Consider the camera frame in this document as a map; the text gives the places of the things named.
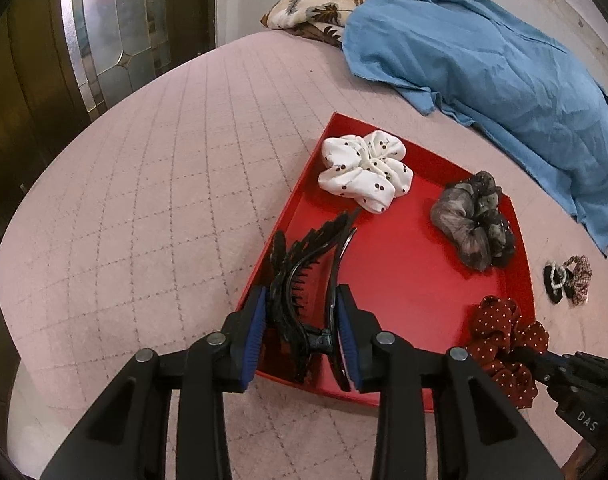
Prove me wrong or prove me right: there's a pink plaid scrunchie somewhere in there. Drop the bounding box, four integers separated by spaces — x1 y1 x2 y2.
564 255 593 306

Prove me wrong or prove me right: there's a wooden door with stained glass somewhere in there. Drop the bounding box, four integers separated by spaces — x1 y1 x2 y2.
0 0 217 261

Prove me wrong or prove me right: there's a black hair claw clip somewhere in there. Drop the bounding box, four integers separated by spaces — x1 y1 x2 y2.
266 208 360 393

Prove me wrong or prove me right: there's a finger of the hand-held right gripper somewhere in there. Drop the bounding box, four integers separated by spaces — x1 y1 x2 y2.
514 346 608 456

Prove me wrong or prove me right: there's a small black hair tie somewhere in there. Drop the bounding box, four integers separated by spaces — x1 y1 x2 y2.
543 262 568 305

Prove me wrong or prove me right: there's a pink quilted bedspread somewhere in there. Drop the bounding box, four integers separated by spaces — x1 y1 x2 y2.
0 30 608 480

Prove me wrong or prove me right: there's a dark red dotted scrunchie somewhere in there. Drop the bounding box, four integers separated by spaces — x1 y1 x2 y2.
466 296 550 408

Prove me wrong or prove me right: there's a white dotted scrunchie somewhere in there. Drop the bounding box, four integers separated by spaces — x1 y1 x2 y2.
318 130 414 213

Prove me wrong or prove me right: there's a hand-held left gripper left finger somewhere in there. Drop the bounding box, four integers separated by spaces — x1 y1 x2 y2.
40 285 270 480

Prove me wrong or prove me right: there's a floral patterned cloth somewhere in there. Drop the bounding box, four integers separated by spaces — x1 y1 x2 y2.
260 0 405 50

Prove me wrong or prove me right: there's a grey sheer scrunchie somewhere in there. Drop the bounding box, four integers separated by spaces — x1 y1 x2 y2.
430 171 516 272

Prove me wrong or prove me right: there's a blue cloth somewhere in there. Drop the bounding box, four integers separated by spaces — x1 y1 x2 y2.
341 0 608 256

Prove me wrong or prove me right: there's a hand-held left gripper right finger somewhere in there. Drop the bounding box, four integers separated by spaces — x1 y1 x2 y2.
329 284 565 480

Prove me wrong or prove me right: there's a red tray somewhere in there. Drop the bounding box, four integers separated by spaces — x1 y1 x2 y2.
234 112 537 413

